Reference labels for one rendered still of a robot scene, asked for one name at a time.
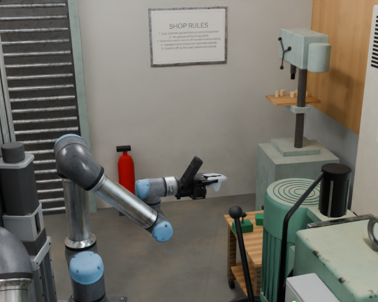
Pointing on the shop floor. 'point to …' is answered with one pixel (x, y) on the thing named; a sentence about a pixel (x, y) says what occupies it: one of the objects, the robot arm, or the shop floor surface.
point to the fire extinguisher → (126, 171)
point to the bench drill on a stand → (311, 159)
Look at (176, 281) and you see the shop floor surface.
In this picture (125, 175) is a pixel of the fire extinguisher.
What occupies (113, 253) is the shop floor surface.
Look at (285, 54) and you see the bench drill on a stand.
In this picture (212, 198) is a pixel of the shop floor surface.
